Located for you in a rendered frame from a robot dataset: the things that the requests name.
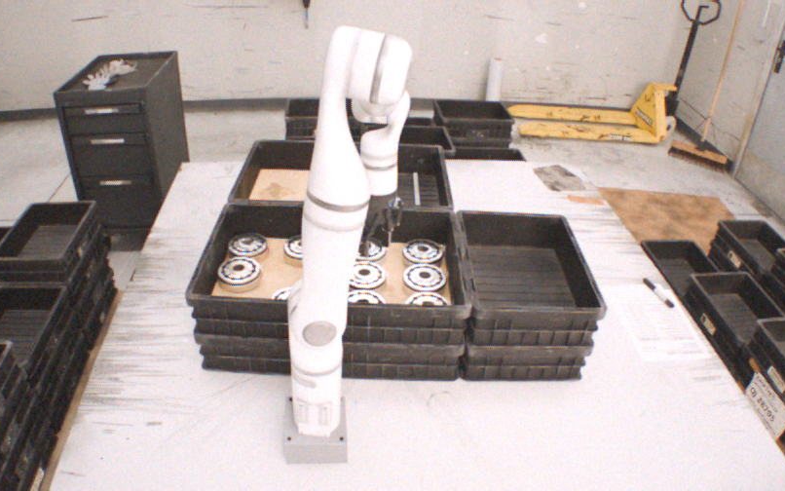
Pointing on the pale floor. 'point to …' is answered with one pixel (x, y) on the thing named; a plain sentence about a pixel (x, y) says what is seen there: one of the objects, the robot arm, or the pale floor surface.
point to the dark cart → (125, 139)
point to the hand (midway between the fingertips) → (375, 245)
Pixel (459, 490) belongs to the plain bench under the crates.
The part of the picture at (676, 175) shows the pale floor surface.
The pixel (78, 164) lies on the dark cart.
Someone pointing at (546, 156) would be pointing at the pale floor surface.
